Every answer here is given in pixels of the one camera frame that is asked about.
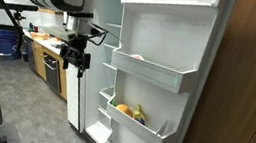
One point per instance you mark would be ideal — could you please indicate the white door shelf with divider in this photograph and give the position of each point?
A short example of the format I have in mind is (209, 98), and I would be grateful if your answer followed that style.
(136, 128)

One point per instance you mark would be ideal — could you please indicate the pineapple plush toy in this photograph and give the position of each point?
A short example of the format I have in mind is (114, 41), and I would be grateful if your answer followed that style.
(124, 109)

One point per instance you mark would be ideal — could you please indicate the black bar-shaped stereo camera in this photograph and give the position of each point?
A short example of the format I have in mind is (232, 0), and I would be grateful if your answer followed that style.
(14, 5)

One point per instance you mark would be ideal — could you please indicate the yellow banana plush toy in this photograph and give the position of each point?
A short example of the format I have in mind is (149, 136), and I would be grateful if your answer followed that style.
(138, 111)

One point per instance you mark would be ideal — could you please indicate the blue recycling bin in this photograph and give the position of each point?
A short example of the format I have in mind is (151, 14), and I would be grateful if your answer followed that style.
(5, 44)

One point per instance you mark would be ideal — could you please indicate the black built-in oven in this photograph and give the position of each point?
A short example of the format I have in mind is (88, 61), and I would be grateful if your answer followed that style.
(52, 72)

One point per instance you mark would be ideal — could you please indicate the white door shelf bin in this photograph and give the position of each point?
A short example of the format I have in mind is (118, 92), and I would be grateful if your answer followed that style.
(154, 73)

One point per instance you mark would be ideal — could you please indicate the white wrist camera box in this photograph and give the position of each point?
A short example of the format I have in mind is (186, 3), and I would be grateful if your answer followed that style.
(57, 32)

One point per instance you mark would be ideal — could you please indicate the white freezer door with dispenser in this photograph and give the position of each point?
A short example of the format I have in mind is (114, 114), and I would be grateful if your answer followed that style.
(71, 100)

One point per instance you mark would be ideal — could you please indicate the watermelon slice plush toy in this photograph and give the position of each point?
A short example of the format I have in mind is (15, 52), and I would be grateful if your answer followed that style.
(137, 57)

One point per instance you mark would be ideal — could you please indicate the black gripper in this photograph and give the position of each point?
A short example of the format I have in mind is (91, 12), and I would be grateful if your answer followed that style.
(76, 45)

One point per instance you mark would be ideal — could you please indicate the wooden kitchen counter cabinets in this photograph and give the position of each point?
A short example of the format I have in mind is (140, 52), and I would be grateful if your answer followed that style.
(39, 59)

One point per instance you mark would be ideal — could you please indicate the purple eggplant plush toy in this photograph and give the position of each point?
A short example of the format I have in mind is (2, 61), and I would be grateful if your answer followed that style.
(140, 120)

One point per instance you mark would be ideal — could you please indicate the wooden tray on counter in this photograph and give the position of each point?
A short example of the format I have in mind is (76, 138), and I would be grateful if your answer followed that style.
(38, 35)

